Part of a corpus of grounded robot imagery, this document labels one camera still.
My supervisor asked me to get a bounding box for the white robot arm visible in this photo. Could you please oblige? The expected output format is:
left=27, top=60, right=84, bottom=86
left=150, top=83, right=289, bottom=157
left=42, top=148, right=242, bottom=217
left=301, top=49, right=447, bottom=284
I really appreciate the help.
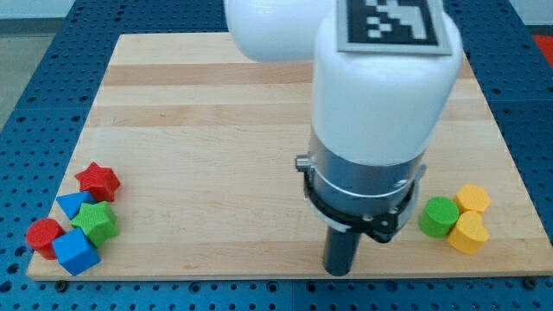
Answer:
left=224, top=0, right=463, bottom=243

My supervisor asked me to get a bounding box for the yellow hexagon block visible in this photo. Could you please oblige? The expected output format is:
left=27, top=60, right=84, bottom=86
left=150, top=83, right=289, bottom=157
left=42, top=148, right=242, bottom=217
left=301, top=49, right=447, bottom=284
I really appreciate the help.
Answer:
left=454, top=184, right=492, bottom=213

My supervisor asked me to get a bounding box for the yellow heart block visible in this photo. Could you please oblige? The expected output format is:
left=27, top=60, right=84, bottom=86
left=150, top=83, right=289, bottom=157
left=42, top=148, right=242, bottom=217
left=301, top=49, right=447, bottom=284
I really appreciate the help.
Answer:
left=448, top=211, right=490, bottom=255

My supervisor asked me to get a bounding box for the light wooden board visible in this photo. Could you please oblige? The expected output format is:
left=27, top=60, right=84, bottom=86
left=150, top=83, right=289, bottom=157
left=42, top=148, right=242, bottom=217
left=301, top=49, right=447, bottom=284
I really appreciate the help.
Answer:
left=59, top=33, right=552, bottom=281

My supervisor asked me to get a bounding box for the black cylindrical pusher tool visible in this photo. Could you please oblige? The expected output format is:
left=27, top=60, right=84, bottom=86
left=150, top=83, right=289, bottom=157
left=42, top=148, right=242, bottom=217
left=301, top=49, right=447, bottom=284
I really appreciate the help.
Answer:
left=323, top=227, right=361, bottom=276

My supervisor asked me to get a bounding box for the black white fiducial marker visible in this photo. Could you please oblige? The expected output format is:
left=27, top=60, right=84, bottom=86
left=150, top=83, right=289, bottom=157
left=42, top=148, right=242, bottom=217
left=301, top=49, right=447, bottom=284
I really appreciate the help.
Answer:
left=336, top=0, right=452, bottom=55

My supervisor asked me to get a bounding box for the green cylinder block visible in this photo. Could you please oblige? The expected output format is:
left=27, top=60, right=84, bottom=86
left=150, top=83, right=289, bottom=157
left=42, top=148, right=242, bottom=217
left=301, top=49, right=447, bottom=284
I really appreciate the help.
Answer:
left=418, top=196, right=460, bottom=238

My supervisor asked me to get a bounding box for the red star block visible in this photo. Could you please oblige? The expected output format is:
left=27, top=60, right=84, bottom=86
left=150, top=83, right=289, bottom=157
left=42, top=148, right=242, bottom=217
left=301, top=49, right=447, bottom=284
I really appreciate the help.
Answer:
left=74, top=162, right=121, bottom=202

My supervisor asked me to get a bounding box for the green star block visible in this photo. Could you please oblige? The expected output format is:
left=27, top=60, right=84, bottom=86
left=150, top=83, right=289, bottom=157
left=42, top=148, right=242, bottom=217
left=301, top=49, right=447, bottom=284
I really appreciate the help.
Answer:
left=70, top=201, right=119, bottom=248

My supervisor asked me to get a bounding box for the blue triangle block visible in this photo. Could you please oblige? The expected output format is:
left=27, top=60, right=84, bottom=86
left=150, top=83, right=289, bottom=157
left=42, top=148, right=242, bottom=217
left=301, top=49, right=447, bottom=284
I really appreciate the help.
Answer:
left=55, top=191, right=97, bottom=219

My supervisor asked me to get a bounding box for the blue cube block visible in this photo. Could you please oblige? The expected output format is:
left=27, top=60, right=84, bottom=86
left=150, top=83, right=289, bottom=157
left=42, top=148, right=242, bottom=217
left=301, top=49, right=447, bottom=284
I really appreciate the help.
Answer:
left=52, top=228, right=100, bottom=276

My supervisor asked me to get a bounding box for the red cylinder block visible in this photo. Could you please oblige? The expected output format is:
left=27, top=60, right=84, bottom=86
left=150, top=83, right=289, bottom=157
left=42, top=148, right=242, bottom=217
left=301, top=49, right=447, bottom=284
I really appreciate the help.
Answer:
left=25, top=218, right=66, bottom=260

